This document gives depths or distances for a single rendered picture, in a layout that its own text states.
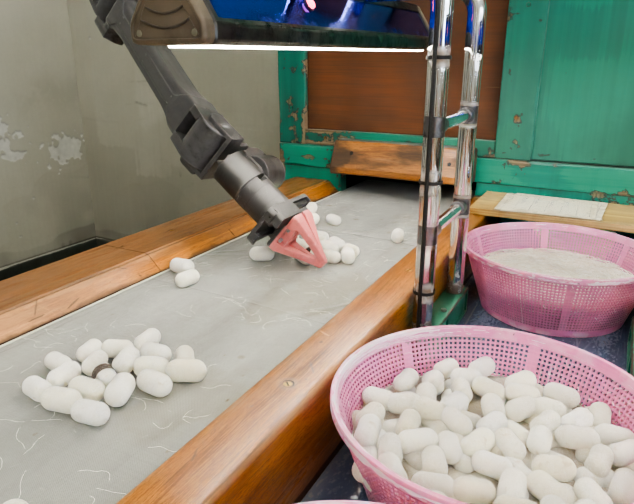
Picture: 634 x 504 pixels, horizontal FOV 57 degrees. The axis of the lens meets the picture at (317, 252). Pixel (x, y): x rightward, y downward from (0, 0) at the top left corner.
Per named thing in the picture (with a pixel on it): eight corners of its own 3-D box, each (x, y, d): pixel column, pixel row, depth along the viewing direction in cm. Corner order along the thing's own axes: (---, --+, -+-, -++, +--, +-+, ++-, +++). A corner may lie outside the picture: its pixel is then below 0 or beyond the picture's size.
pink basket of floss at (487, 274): (522, 361, 72) (531, 289, 69) (429, 283, 96) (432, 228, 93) (697, 336, 78) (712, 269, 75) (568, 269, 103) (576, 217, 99)
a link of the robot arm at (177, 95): (86, 14, 104) (116, -38, 100) (114, 27, 109) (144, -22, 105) (179, 176, 84) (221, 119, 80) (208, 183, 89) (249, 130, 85)
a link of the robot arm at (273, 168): (174, 156, 86) (206, 112, 83) (215, 154, 97) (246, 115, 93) (227, 214, 85) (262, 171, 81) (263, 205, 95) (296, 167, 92)
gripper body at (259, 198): (314, 201, 86) (280, 166, 87) (278, 217, 77) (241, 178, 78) (291, 230, 89) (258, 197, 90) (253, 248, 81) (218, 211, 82)
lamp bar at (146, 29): (128, 45, 49) (119, -51, 47) (391, 50, 101) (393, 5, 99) (204, 44, 46) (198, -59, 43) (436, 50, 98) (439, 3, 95)
